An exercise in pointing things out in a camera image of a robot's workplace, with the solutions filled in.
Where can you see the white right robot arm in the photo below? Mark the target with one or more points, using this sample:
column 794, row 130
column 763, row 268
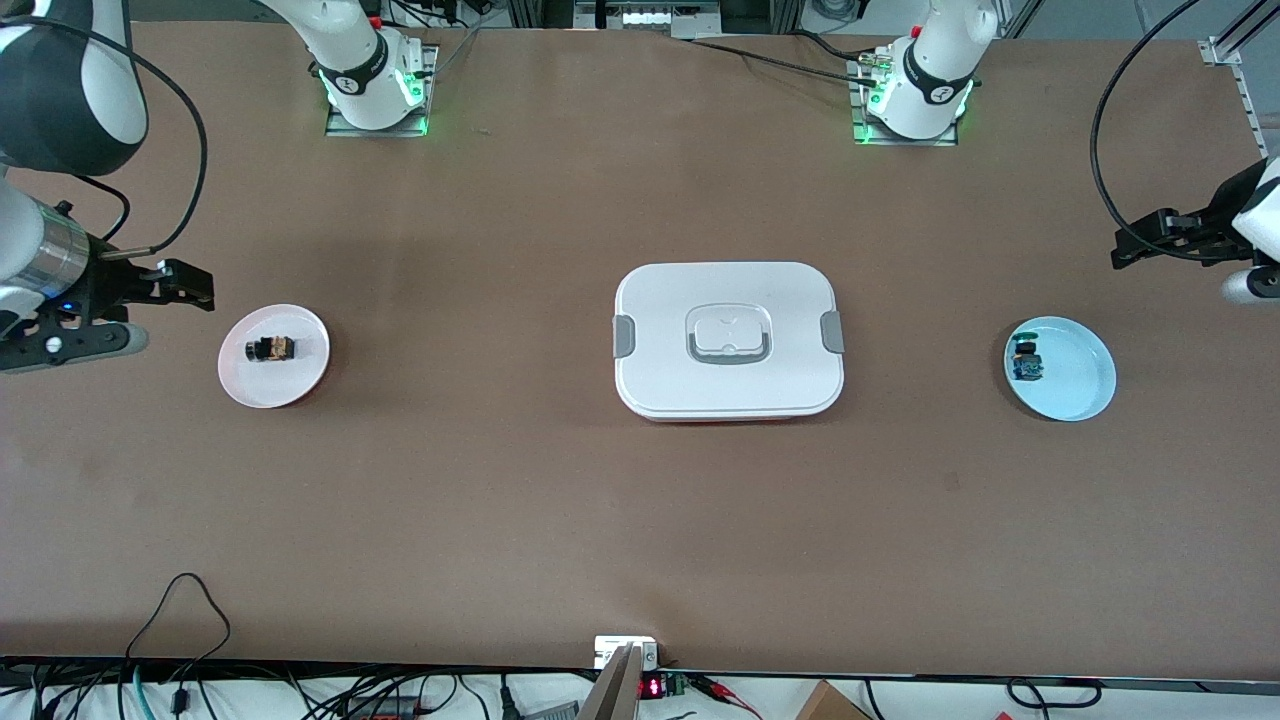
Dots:
column 350, row 70

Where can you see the slanted aluminium profile rail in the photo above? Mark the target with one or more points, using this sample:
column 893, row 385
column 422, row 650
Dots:
column 1225, row 48

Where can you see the black red power strip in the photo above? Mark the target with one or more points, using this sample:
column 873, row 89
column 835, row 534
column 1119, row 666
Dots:
column 385, row 710

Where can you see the white lidded lunch box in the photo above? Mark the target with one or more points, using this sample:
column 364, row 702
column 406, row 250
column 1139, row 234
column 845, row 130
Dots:
column 728, row 300

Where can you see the red digit display module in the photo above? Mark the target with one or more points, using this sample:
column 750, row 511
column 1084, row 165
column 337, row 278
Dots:
column 652, row 688

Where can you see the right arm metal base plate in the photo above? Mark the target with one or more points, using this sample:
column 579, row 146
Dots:
column 430, row 60

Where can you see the orange black switch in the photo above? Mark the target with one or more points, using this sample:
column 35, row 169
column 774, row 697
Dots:
column 270, row 349

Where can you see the silver electrical box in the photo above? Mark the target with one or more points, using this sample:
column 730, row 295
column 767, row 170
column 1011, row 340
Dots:
column 650, row 18

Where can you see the small white mount block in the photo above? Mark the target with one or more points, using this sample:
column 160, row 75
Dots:
column 610, row 648

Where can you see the light blue round plate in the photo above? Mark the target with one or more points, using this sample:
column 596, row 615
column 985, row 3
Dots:
column 1075, row 375

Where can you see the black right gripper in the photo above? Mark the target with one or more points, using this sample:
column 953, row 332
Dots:
column 108, row 283

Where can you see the red black clip leads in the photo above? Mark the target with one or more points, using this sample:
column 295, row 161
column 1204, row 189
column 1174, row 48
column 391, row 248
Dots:
column 715, row 686

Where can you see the blue green switch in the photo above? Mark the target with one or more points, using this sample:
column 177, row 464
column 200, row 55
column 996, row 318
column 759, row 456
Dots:
column 1026, row 362

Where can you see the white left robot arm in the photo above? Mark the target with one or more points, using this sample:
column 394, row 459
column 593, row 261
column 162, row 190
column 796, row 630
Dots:
column 930, row 70

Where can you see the pink round plate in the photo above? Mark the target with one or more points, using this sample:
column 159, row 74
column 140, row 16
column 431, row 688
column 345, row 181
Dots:
column 300, row 385

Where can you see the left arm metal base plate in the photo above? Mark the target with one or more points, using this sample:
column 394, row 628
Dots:
column 857, row 110

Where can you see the perforated white metal rail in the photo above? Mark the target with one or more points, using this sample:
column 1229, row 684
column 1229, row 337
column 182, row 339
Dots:
column 1257, row 125

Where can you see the grey metal bar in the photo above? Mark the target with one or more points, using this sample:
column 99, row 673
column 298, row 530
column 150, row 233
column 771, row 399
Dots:
column 612, row 695

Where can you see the grey plug block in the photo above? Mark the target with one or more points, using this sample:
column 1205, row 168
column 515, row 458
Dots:
column 550, row 712

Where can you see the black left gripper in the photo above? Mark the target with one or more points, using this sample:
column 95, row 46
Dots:
column 1214, row 222

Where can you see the brown cardboard box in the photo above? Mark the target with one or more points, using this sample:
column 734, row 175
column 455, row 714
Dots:
column 830, row 705

